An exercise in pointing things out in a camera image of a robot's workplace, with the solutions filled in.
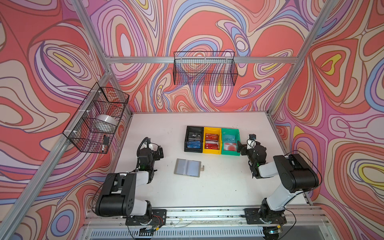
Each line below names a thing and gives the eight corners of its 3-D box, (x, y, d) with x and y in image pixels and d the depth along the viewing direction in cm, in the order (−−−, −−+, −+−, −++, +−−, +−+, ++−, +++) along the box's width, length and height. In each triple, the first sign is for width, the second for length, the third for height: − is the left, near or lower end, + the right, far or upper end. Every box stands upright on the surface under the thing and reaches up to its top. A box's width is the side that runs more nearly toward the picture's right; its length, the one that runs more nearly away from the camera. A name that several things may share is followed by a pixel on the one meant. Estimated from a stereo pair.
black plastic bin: (184, 152, 97) (184, 148, 93) (185, 129, 110) (185, 124, 106) (204, 152, 97) (204, 148, 93) (203, 129, 110) (203, 124, 106)
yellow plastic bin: (203, 154, 97) (203, 150, 92) (202, 131, 109) (202, 125, 105) (222, 154, 97) (224, 150, 92) (219, 131, 109) (220, 125, 105)
